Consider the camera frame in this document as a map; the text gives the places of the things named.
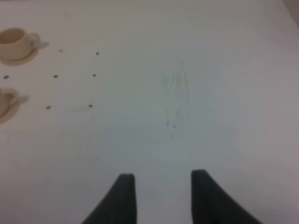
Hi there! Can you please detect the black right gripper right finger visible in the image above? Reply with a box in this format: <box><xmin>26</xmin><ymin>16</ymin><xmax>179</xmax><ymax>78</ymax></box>
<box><xmin>191</xmin><ymin>170</ymin><xmax>260</xmax><ymax>224</ymax></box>

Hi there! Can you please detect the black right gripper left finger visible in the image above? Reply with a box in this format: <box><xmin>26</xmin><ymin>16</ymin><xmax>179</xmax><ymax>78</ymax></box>
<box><xmin>83</xmin><ymin>174</ymin><xmax>136</xmax><ymax>224</ymax></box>

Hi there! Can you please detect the near teacup saucer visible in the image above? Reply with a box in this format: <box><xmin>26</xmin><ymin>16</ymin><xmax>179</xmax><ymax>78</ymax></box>
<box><xmin>0</xmin><ymin>102</ymin><xmax>20</xmax><ymax>125</ymax></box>

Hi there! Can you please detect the teacup saucer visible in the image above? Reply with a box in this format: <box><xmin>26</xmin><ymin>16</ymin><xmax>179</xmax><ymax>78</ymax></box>
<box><xmin>0</xmin><ymin>48</ymin><xmax>39</xmax><ymax>66</ymax></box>
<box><xmin>0</xmin><ymin>102</ymin><xmax>20</xmax><ymax>125</ymax></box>

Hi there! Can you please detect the near brown teacup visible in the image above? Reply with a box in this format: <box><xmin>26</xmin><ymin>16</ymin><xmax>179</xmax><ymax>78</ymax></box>
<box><xmin>0</xmin><ymin>89</ymin><xmax>19</xmax><ymax>117</ymax></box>

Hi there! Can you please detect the brown teacup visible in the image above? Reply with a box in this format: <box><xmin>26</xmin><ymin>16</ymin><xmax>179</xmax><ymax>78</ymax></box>
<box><xmin>0</xmin><ymin>89</ymin><xmax>19</xmax><ymax>117</ymax></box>
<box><xmin>0</xmin><ymin>28</ymin><xmax>41</xmax><ymax>61</ymax></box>

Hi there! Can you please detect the far teacup saucer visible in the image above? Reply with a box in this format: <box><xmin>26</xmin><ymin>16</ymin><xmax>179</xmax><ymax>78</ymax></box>
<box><xmin>0</xmin><ymin>48</ymin><xmax>39</xmax><ymax>66</ymax></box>

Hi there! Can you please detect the far brown teacup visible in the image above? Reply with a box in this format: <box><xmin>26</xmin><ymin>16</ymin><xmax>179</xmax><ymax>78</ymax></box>
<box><xmin>0</xmin><ymin>28</ymin><xmax>41</xmax><ymax>61</ymax></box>

